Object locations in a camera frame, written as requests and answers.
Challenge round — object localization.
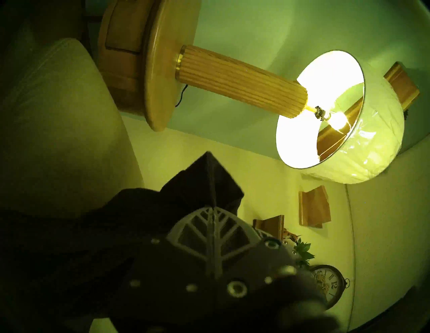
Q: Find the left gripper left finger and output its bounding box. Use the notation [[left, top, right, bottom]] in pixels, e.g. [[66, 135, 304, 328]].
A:
[[166, 206, 214, 279]]

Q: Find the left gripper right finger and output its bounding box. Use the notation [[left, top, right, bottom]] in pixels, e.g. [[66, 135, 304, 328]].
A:
[[213, 206, 262, 269]]

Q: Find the black jacket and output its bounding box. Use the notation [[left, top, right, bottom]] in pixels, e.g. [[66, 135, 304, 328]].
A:
[[0, 151, 245, 333]]

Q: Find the beige leather sofa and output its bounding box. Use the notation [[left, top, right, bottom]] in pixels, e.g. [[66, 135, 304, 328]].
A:
[[0, 38, 145, 215]]

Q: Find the green plant in woven pot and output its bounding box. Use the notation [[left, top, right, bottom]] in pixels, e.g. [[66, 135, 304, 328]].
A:
[[292, 238, 315, 269]]

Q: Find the table lamp with white shade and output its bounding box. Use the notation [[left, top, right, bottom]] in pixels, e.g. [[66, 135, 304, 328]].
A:
[[175, 45, 405, 184]]

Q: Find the round wooden side table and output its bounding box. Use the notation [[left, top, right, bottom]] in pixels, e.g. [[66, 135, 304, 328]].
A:
[[97, 0, 202, 132]]

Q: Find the curved wooden corner shelf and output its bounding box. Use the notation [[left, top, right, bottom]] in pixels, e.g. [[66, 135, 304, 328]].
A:
[[316, 61, 420, 161]]

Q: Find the live-edge wooden wall shelf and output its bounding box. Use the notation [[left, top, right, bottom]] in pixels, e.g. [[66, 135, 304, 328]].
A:
[[253, 215, 285, 240]]

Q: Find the small wooden wall shelf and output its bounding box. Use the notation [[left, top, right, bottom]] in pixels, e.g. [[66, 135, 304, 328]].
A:
[[298, 185, 331, 229]]

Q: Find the round wall clock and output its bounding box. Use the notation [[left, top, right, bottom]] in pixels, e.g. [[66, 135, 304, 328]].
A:
[[309, 265, 350, 310]]

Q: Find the black lamp power cable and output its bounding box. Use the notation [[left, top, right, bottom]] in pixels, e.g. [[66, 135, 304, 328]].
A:
[[175, 84, 188, 108]]

